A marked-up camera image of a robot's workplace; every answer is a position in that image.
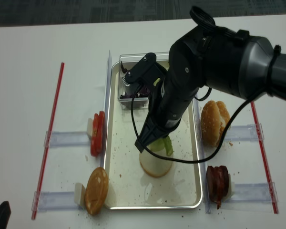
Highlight black cable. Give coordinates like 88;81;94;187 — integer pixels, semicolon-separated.
130;6;281;164

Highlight sesame bun half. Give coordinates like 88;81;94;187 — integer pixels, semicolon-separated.
216;101;230;143
201;100;220;147

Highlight clear pusher track upper left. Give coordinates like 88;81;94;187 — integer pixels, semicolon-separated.
43;131;90;148

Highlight sesame bun inner half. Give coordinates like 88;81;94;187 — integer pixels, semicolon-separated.
216;101;230;143

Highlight green lettuce leaves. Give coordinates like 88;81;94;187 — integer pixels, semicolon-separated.
149;136;174;157

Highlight clear pusher track lower left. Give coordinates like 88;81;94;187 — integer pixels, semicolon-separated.
31;191;83;212

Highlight black object bottom left corner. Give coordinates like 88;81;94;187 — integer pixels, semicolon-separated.
0;201;11;229

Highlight white pusher block tomato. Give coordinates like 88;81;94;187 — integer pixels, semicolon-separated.
86;118;93;140

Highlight white pusher block meat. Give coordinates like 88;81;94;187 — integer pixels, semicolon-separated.
222;173;235;202

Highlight tomato slices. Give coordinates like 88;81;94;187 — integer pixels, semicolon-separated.
91;111;105;156

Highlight dark red meat patties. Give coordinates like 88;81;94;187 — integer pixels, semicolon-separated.
206;166;229;209

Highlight clear plastic salad container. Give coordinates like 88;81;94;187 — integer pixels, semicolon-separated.
117;52;169;109

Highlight clear pusher track lower right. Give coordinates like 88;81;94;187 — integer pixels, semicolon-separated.
226;182;278;203

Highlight sesame bun outer half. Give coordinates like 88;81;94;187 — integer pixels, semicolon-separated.
201;100;220;147

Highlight metal baking tray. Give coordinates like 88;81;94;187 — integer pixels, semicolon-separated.
103;63;203;210

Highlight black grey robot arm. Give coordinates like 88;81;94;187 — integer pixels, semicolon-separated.
130;26;286;151

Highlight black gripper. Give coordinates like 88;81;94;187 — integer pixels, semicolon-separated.
135;71;199;152

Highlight white bread slice on tray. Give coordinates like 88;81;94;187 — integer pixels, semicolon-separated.
139;150;173;178

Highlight white pusher block cheese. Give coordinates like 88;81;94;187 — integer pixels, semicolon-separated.
74;183;86;209

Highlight clear pusher track upper right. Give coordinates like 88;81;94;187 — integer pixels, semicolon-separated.
225;124;264;142

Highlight round yellow cheese slices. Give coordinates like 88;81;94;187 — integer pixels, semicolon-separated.
84;167;109;216

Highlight clear pusher track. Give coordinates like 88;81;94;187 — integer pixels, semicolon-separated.
226;182;278;203
225;124;264;142
31;191;83;212
43;131;90;148

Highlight red strip right side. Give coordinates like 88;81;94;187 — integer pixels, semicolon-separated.
250;102;279;214

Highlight red strip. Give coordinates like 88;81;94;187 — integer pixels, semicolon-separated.
250;102;279;214
31;62;65;220

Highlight clear divider rail left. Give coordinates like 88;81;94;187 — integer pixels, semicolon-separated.
101;50;112;177

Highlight red strip left side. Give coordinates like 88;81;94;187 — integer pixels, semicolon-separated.
31;62;65;220

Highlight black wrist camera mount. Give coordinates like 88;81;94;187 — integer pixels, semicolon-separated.
120;52;169;90

